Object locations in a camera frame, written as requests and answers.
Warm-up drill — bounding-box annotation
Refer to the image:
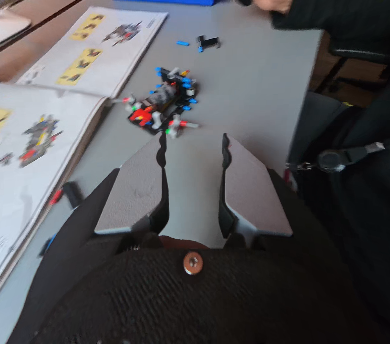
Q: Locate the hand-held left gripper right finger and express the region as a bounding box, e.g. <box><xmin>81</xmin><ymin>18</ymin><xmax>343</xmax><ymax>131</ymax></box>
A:
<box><xmin>219</xmin><ymin>133</ymin><xmax>294</xmax><ymax>247</ymax></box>

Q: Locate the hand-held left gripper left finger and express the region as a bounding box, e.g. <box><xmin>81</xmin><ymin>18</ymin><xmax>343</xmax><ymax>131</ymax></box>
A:
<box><xmin>94</xmin><ymin>132</ymin><xmax>170</xmax><ymax>234</ymax></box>

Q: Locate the black pinned lego liftarm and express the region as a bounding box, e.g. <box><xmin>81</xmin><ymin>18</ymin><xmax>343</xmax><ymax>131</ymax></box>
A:
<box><xmin>196</xmin><ymin>35</ymin><xmax>220</xmax><ymax>53</ymax></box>

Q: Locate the lego chassis assembly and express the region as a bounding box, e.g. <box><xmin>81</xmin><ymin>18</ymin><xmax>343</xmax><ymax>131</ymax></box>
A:
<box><xmin>113</xmin><ymin>67</ymin><xmax>200</xmax><ymax>139</ymax></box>

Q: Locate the person's right forearm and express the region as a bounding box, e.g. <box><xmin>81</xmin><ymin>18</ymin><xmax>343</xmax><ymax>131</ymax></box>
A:
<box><xmin>271</xmin><ymin>0</ymin><xmax>390</xmax><ymax>34</ymax></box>

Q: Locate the black lego beam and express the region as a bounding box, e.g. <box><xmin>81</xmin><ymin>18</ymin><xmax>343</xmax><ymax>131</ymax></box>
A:
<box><xmin>62</xmin><ymin>181</ymin><xmax>83</xmax><ymax>209</ymax></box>

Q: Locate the black badge reel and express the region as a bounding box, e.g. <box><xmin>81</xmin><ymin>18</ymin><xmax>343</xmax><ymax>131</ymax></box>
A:
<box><xmin>285</xmin><ymin>141</ymin><xmax>386</xmax><ymax>174</ymax></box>

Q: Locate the white instruction booklet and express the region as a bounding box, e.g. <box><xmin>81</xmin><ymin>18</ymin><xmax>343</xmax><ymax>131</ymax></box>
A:
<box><xmin>0</xmin><ymin>6</ymin><xmax>169</xmax><ymax>283</ymax></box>

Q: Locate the black chair base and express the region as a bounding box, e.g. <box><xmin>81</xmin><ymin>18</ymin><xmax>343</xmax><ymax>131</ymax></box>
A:
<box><xmin>315</xmin><ymin>45</ymin><xmax>390</xmax><ymax>95</ymax></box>

